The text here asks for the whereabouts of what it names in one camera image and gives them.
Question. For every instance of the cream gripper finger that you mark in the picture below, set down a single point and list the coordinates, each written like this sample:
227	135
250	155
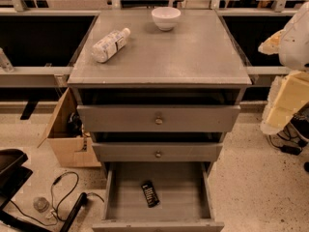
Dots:
287	95
272	44

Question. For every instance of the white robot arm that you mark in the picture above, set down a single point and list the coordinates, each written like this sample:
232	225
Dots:
294	44

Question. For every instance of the grey drawer cabinet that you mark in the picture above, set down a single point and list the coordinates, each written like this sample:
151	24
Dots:
193	64

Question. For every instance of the grey open bottom drawer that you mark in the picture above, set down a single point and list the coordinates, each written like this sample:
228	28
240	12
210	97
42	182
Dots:
182	190

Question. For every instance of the grey top drawer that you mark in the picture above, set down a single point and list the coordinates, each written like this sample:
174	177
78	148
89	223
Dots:
158	118

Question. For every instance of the grey middle drawer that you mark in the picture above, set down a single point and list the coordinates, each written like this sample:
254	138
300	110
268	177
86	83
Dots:
141	151

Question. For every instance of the white ceramic bowl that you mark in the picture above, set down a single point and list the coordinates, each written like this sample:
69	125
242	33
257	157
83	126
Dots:
166	18

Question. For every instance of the white plastic bottle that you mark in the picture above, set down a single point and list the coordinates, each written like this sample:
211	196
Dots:
109	45

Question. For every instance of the brown cardboard box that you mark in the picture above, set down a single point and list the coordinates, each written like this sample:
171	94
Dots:
70	150

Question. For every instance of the clear plastic cup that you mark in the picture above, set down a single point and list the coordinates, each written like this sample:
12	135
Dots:
41	204

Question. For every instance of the black chair base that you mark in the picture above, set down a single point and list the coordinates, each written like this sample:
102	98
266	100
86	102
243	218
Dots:
12	177

